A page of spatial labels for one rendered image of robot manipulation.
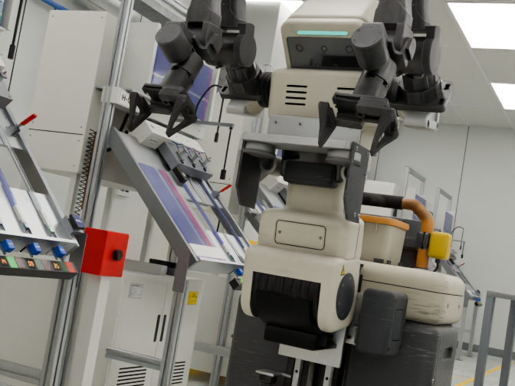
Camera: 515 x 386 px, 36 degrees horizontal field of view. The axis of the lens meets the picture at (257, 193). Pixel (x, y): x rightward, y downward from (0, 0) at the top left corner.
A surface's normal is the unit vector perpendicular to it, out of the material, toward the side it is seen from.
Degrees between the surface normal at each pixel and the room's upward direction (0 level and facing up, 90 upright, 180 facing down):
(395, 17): 90
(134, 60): 90
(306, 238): 98
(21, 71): 90
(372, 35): 62
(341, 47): 133
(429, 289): 90
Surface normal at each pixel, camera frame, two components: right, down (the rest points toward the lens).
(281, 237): -0.47, 0.00
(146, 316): 0.90, 0.12
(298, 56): -0.44, 0.56
